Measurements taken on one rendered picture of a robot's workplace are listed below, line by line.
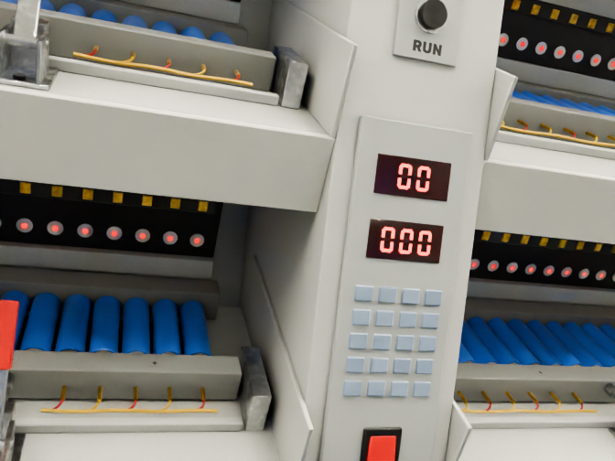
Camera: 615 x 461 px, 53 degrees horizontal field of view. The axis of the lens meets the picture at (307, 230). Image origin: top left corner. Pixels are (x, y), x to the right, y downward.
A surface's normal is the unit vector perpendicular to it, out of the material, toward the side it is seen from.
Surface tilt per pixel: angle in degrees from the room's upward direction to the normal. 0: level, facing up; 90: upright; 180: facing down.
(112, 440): 22
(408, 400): 90
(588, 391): 112
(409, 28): 90
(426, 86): 90
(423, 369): 90
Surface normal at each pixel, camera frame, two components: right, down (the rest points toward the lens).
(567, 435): 0.22, -0.89
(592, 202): 0.24, 0.45
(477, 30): 0.30, 0.08
